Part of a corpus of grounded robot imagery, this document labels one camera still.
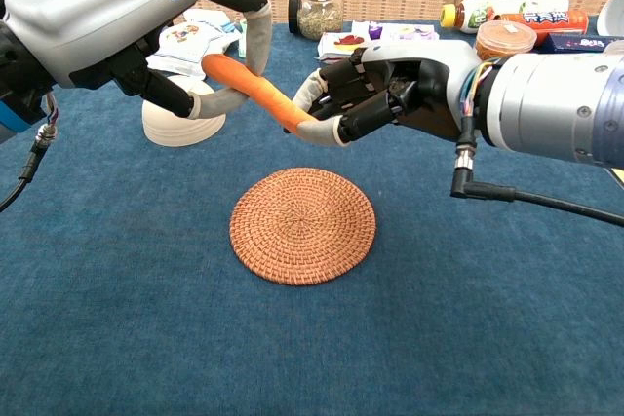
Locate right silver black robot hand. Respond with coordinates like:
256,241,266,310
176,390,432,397
292,40,483,147

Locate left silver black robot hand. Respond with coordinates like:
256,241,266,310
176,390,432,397
2,0,303,120

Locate purple white tissue pack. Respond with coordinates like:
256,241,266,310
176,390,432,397
389,23,440,42

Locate white drink bottle yellow cap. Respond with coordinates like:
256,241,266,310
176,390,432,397
441,0,571,35

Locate snack packet red picture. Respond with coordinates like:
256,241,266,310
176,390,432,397
316,31,372,65

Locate orange sauce jar brown lid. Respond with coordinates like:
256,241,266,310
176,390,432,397
475,19,538,61

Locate white snack bag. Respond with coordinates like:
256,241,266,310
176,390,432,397
145,9,241,81

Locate glass jar black lid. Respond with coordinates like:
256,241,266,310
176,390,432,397
287,0,345,42

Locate orange soda can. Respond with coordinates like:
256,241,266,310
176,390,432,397
491,9,591,43

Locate beige bowl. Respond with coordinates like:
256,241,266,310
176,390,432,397
140,73,228,147

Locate pale green plastic tool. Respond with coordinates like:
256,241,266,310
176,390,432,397
236,19,251,59

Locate dark blue carton box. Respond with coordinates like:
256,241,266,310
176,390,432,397
534,32,624,55

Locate light blue mug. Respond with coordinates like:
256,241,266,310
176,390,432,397
597,0,624,40

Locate round woven rattan coaster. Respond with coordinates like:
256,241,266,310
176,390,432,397
228,167,377,286

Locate blue felt table cover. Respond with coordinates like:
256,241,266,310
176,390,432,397
0,20,624,416

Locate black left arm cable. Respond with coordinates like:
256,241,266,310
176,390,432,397
0,94,59,213

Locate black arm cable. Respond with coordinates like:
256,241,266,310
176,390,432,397
449,140,624,228
0,94,59,213

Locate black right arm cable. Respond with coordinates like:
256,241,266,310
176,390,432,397
449,140,624,228

